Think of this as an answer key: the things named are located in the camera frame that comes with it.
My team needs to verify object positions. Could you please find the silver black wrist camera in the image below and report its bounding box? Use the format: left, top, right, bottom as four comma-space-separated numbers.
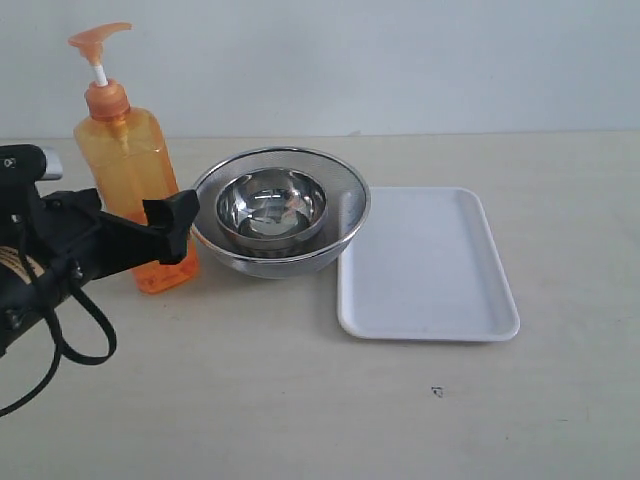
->
0, 144, 63, 186

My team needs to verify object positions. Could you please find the black cable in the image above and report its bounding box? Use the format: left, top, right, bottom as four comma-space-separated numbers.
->
0, 199, 118, 417

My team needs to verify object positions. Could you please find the white rectangular foam tray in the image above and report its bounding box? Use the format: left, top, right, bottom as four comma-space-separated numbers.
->
337, 187, 520, 343

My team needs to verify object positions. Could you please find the steel mesh colander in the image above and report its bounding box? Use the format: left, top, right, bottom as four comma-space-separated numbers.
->
192, 146, 371, 279

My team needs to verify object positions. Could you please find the small stainless steel bowl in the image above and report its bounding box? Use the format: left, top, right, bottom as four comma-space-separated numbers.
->
215, 167, 329, 258

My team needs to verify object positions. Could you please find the orange pump soap bottle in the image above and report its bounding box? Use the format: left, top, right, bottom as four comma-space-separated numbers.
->
68, 21, 201, 296

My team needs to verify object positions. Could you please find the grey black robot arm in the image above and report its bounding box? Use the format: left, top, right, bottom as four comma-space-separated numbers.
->
1, 187, 200, 349

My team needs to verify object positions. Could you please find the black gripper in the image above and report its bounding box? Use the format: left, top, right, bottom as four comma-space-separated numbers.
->
1, 188, 200, 320

